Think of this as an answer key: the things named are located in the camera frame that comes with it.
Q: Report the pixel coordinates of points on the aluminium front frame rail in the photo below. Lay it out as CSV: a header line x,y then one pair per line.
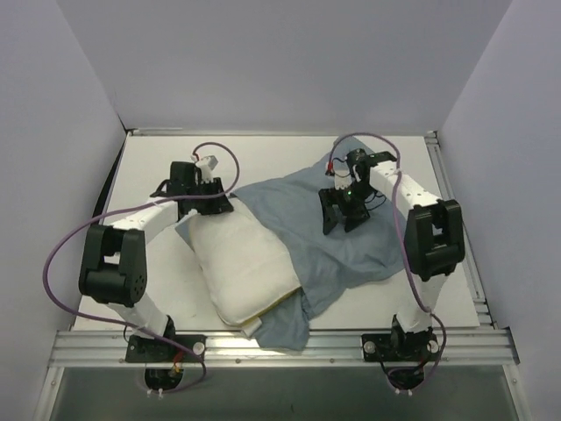
x,y
101,349

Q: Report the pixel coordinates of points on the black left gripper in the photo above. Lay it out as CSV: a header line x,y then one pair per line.
x,y
210,204

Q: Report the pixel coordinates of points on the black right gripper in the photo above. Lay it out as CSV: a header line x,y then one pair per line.
x,y
344,209

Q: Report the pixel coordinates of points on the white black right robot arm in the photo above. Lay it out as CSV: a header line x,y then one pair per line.
x,y
430,230

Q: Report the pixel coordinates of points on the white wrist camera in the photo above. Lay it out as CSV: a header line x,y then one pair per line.
x,y
339,171
204,167

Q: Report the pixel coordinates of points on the white pillow with yellow edge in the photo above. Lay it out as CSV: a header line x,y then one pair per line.
x,y
247,269

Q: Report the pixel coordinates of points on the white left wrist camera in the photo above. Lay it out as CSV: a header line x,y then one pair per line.
x,y
204,167

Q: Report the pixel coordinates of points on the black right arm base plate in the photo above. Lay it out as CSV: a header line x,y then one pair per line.
x,y
394,347

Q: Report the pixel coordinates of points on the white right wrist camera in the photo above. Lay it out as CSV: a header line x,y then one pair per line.
x,y
339,171

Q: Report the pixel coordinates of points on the blue-grey fabric pillowcase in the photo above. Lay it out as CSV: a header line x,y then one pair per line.
x,y
279,187

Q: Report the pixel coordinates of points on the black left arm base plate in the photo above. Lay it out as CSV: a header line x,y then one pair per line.
x,y
146,350

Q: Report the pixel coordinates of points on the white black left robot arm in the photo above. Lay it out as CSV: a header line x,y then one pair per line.
x,y
114,263

